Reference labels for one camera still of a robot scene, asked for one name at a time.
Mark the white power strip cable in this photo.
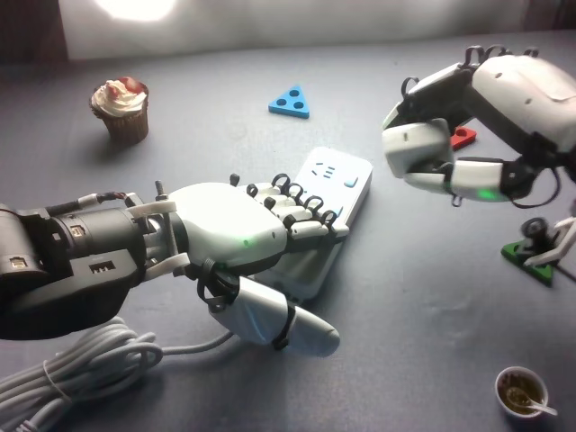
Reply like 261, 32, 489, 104
0, 314, 235, 432

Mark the red block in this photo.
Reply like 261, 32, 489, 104
449, 126, 478, 152

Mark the small white spoon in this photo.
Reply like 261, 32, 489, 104
506, 386, 559, 418

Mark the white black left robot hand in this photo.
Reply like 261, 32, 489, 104
168, 173, 351, 359

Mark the grey table cloth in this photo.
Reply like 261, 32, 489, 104
0, 29, 576, 432

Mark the small white sauce cup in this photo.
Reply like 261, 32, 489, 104
494, 365, 550, 419

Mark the blue triangle block with holes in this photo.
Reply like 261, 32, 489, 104
267, 85, 311, 121

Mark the white power strip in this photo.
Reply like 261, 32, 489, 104
251, 146, 374, 303

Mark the toy cupcake with white cream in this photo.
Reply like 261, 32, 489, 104
88, 76, 150, 146

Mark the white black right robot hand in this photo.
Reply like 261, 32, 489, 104
381, 44, 576, 209

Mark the green triangle block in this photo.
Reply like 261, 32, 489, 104
500, 240, 554, 288

